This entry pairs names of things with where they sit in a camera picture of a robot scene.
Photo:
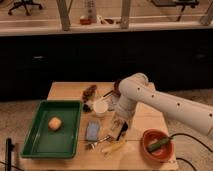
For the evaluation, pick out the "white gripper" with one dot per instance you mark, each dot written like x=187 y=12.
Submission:
x=122 y=114

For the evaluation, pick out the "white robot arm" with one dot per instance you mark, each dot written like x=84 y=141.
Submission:
x=134 y=89

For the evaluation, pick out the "small metal cup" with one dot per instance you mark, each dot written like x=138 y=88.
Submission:
x=123 y=130

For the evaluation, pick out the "white plastic cup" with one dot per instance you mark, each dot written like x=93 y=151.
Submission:
x=100 y=108

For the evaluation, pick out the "yellow banana toy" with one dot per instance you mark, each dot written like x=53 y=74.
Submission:
x=113 y=147

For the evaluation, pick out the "grey cloth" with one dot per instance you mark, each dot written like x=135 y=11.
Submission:
x=112 y=103

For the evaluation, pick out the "blue sponge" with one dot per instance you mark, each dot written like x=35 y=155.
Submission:
x=92 y=131

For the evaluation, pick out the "dark red bowl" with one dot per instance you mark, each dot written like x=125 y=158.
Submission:
x=116 y=88

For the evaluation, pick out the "black spoon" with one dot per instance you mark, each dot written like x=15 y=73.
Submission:
x=107 y=94

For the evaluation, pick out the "metal fork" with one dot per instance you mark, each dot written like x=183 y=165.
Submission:
x=92 y=145

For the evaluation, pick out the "small black object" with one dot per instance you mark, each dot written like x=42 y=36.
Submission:
x=87 y=108

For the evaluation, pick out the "green cucumber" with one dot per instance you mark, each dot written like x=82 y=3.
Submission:
x=158 y=144

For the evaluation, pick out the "brown pine cone toy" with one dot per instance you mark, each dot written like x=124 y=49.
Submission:
x=89 y=93

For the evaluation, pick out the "orange bowl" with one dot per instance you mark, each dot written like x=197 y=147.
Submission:
x=161 y=155

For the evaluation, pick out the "yellow bread roll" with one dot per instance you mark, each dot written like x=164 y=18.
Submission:
x=54 y=123

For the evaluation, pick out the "green plastic tray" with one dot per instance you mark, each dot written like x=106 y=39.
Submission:
x=53 y=133

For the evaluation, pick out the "red object on shelf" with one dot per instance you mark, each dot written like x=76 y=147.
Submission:
x=85 y=21

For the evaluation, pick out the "black office chair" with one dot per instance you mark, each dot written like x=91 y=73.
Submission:
x=24 y=3

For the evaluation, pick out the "black stand post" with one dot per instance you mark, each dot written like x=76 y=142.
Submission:
x=8 y=154

